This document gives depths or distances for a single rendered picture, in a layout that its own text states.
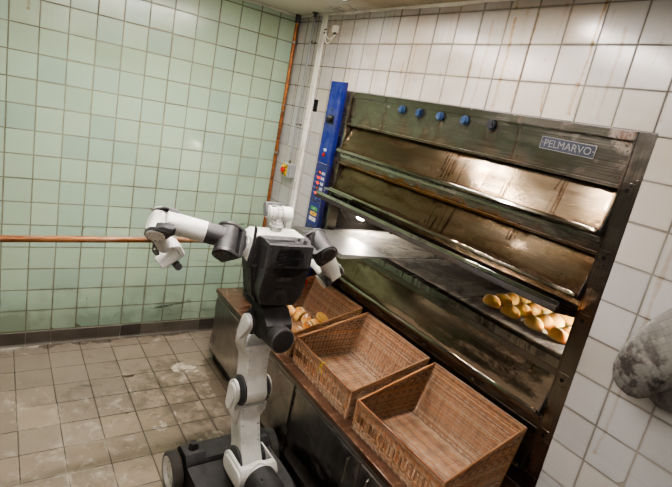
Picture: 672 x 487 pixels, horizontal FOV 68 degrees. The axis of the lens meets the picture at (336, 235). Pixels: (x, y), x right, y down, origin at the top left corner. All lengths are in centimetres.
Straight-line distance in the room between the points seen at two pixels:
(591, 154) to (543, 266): 48
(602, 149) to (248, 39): 264
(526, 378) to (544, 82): 126
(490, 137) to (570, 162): 42
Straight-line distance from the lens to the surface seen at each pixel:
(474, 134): 253
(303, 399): 270
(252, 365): 240
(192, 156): 385
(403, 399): 259
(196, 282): 416
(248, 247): 213
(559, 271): 219
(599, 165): 216
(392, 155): 290
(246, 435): 256
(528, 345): 231
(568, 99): 226
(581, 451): 229
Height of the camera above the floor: 196
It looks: 14 degrees down
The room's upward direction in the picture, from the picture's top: 11 degrees clockwise
